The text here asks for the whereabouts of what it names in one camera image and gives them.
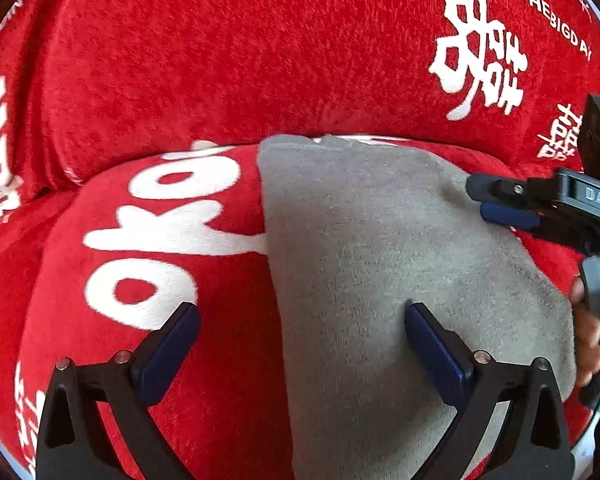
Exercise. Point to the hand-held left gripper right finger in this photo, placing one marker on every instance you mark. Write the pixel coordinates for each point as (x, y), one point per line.
(432, 355)

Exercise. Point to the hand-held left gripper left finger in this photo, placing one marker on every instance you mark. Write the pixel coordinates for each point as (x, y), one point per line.
(172, 355)

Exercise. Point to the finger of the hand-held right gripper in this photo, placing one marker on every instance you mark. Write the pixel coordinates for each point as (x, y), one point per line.
(510, 215)
(510, 187)

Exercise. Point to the grey small garment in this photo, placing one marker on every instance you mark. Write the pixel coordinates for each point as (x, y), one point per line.
(370, 240)

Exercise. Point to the person's right hand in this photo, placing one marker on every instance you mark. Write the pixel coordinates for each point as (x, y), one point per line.
(587, 330)

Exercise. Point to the red printed blanket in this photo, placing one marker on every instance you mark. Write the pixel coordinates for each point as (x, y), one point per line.
(230, 60)

